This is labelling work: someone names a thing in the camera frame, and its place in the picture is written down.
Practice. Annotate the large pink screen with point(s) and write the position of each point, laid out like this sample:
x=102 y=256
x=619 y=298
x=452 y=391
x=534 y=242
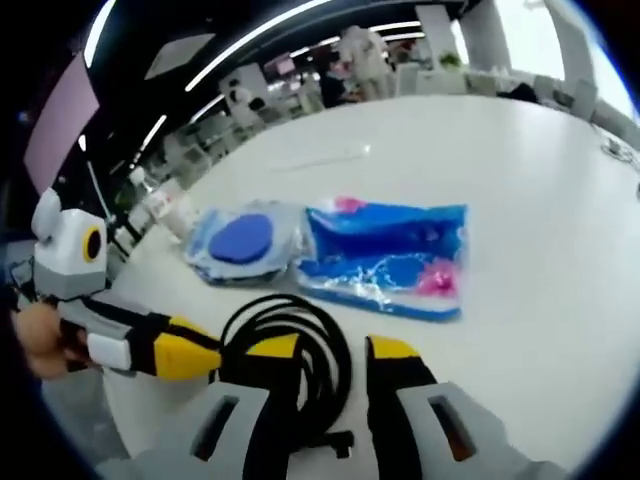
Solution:
x=62 y=117

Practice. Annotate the green potted plant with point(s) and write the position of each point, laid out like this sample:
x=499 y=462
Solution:
x=451 y=60

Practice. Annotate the square ceiling vent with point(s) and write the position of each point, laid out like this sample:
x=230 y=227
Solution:
x=180 y=55

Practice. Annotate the clear plastic water bottle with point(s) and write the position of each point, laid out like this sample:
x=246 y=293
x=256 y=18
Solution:
x=150 y=195

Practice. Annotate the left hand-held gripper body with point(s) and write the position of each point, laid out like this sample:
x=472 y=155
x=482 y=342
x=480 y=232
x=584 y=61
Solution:
x=70 y=250

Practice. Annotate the person's left hand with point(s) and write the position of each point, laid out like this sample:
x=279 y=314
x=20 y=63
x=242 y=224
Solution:
x=40 y=340

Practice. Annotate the light blue wet wipes pack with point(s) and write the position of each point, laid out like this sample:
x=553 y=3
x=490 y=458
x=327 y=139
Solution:
x=240 y=245

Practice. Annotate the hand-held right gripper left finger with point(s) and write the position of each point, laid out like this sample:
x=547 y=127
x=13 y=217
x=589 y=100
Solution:
x=272 y=400

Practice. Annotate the blue tissue pack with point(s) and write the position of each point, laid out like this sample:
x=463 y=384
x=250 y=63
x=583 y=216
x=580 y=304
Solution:
x=385 y=260

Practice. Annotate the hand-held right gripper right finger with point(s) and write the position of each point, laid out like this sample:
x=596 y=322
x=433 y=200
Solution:
x=395 y=390

